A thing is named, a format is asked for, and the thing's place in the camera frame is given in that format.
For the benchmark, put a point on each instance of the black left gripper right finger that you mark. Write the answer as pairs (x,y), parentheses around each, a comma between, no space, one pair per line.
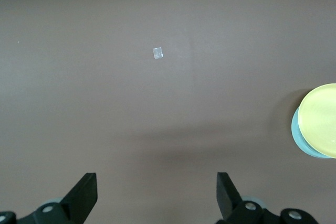
(228,195)

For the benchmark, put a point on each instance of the light green round plate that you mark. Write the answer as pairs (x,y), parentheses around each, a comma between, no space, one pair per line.
(298,134)

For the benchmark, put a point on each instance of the small clear tape piece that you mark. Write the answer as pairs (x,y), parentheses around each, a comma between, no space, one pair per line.
(157,52)

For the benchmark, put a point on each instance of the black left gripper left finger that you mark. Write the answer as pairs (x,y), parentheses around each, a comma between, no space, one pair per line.
(84,195)

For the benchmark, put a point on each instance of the yellow round plate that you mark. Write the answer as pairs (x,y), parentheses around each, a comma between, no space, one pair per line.
(320,119)

